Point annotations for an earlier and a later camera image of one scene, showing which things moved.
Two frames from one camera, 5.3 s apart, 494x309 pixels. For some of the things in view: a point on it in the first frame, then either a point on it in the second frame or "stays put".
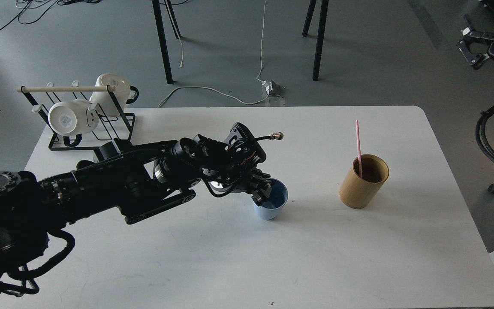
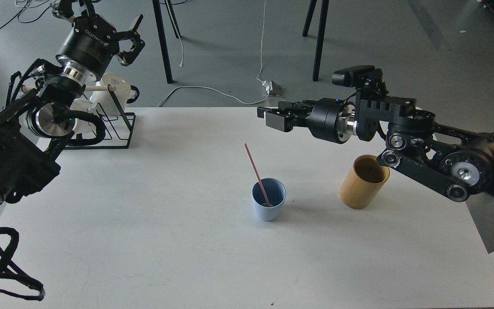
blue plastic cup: (270, 210) stays put
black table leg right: (323, 10) stays put
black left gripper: (221, 168) to (94, 49)
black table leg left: (162, 36) stays put
